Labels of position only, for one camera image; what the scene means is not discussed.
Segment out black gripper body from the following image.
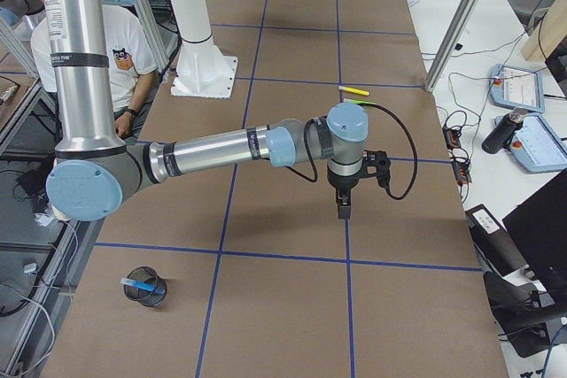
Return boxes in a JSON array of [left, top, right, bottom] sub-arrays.
[[327, 150, 391, 204]]

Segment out teach pendant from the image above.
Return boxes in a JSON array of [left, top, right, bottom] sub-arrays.
[[489, 64, 545, 113], [505, 112, 566, 174]]

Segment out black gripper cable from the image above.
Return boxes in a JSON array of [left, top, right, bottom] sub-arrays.
[[283, 103, 418, 201]]

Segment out yellow marker pen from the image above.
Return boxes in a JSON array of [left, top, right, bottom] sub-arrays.
[[338, 85, 369, 96]]

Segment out green marker pen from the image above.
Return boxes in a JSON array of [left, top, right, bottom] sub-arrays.
[[343, 98, 377, 107]]

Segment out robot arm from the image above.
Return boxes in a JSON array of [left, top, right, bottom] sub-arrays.
[[44, 0, 390, 221]]

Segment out seated person white shirt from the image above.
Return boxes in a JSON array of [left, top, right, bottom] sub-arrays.
[[31, 0, 157, 143]]

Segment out teach pendant near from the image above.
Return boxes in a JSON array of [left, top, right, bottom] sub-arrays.
[[505, 112, 566, 174]]

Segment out teach pendant far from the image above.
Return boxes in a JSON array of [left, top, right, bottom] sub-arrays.
[[489, 64, 545, 113]]

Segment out blue marker pen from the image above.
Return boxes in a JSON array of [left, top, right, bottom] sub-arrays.
[[120, 278, 166, 295]]

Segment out black water bottle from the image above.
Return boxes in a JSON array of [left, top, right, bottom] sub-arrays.
[[481, 108, 529, 154]]

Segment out black mesh pen cup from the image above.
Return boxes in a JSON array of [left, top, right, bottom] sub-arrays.
[[121, 266, 167, 307]]

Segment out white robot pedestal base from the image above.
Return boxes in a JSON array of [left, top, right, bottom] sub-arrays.
[[170, 0, 238, 99]]

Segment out aluminium frame post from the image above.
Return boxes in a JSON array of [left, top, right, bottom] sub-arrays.
[[423, 0, 478, 92]]

